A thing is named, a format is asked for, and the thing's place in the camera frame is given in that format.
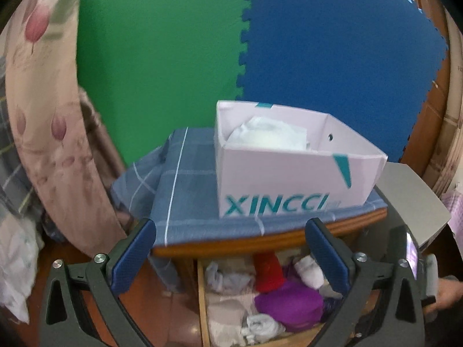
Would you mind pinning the purple underwear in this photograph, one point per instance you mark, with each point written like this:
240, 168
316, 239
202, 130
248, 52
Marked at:
289, 303

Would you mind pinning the plaid cloth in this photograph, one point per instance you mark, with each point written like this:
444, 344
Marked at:
11, 188

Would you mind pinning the white underwear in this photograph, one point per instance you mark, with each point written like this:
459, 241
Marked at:
307, 271

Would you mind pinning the blue checked cloth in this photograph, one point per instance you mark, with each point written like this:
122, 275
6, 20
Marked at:
195, 195

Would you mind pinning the lilac bedsheet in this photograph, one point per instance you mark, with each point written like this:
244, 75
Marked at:
454, 206

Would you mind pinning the green foam mat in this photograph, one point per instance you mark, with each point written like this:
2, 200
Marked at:
155, 61

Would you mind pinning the pink floral pillow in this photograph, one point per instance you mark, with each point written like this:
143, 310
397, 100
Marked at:
47, 144

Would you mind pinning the white plastic bag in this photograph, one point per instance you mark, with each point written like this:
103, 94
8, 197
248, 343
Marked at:
14, 260

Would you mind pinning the beige underwear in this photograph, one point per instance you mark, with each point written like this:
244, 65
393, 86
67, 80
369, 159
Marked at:
224, 314

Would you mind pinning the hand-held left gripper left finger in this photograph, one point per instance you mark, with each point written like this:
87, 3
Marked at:
134, 255

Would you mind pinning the grey printed underwear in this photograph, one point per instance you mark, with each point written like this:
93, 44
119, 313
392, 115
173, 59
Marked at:
224, 278

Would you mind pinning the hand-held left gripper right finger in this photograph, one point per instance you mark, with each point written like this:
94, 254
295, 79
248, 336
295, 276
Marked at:
325, 256

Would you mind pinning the wooden bed frame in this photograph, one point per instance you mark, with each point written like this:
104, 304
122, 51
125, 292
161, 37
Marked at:
427, 115

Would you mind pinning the white cardboard shoe box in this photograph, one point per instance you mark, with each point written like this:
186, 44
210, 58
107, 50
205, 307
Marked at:
282, 177

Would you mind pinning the grey cardboard box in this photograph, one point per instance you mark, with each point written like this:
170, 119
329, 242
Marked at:
408, 195

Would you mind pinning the wooden nightstand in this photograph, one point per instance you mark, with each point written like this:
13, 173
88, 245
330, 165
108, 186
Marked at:
231, 244

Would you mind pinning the blue foam mat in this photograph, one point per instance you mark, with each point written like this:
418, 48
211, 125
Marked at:
343, 50

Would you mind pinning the brown satin cloth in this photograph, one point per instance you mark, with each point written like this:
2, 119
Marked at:
101, 144

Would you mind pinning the person's right hand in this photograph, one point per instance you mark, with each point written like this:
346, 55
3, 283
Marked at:
450, 291

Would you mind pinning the white knitted sock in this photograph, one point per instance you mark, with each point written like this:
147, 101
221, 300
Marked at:
262, 327

